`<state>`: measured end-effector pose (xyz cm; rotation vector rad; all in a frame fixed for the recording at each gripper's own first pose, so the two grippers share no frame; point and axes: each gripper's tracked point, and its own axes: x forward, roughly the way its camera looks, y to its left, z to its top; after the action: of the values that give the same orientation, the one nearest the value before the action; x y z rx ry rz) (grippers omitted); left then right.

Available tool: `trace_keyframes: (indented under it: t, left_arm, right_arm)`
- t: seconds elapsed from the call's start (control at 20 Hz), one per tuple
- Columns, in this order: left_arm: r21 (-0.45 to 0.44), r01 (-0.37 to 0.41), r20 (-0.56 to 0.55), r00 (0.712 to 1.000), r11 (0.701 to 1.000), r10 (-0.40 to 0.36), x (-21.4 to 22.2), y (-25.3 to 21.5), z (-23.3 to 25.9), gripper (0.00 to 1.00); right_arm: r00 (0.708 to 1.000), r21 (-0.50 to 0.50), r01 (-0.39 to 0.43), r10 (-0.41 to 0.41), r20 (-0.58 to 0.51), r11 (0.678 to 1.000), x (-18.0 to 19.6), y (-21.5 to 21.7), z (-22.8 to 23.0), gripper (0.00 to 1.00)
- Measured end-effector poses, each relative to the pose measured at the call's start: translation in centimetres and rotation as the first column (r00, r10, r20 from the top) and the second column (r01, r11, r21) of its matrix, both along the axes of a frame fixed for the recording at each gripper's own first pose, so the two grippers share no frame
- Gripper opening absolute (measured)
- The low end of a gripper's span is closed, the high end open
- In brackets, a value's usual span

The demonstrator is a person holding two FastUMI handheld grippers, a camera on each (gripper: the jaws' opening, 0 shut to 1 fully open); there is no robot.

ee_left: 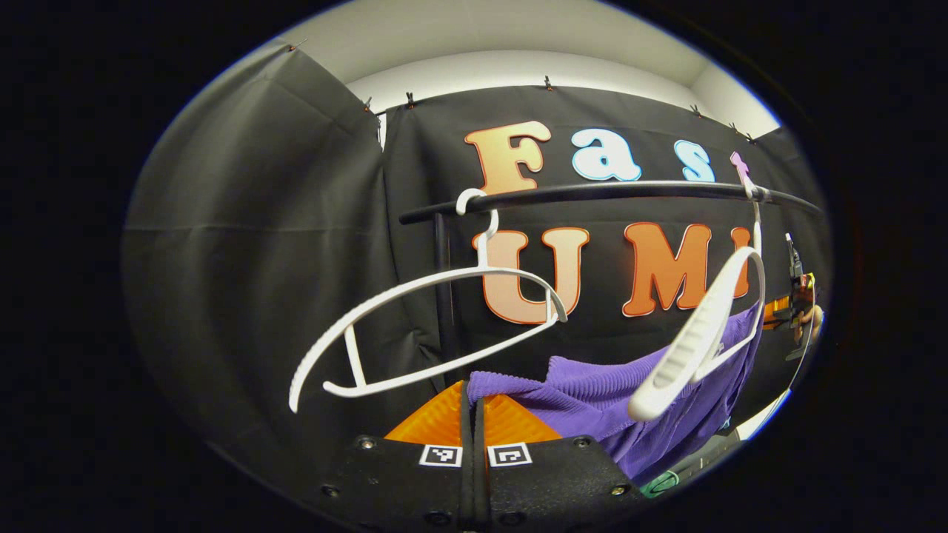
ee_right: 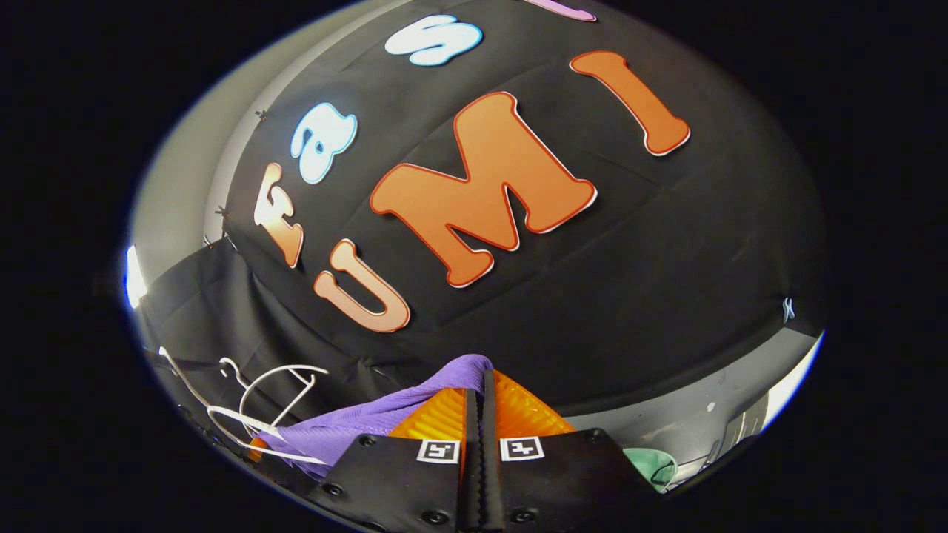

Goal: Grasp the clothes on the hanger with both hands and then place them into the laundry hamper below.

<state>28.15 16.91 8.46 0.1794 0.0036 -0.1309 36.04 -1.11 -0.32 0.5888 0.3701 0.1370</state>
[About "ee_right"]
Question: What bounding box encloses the green laundry hamper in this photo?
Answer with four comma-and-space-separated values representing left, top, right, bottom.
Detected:
622, 446, 678, 491

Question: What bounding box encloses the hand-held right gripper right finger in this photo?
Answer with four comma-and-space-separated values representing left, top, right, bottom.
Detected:
481, 369, 660, 533

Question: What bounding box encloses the white clothes hanger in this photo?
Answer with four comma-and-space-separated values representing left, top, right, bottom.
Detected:
220, 358, 329, 434
159, 348, 327, 466

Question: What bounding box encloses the purple ribbed shirt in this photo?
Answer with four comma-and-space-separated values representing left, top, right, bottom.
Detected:
259, 354, 493, 478

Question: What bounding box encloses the ceiling light panel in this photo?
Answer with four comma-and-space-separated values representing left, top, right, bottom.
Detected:
124, 247, 148, 309

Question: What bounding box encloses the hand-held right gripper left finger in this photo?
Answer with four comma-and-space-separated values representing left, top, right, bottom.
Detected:
307, 385, 482, 533

